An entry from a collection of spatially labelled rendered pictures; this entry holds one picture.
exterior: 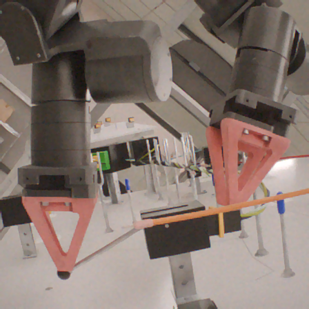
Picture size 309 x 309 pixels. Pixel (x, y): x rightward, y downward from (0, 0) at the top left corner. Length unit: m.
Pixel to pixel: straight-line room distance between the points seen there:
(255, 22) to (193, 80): 1.04
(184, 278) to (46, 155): 0.17
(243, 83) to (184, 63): 1.06
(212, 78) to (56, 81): 1.15
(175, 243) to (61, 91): 0.17
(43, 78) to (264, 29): 0.22
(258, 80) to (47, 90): 0.19
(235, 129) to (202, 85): 1.09
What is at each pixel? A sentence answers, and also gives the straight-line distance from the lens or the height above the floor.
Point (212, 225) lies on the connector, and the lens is 0.42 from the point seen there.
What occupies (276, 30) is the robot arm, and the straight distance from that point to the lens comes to 0.46.
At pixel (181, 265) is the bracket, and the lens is 0.44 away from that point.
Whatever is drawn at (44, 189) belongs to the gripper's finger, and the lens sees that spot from 0.40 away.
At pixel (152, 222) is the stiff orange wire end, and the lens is 0.31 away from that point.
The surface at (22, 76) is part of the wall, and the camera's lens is 7.90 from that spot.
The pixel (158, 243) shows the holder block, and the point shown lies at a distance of 0.40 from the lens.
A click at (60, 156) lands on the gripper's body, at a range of 0.39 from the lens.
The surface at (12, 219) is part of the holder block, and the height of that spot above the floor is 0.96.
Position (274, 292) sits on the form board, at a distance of 0.42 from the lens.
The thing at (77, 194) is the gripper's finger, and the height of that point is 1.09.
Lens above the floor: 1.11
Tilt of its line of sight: 6 degrees up
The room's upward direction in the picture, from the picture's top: 38 degrees clockwise
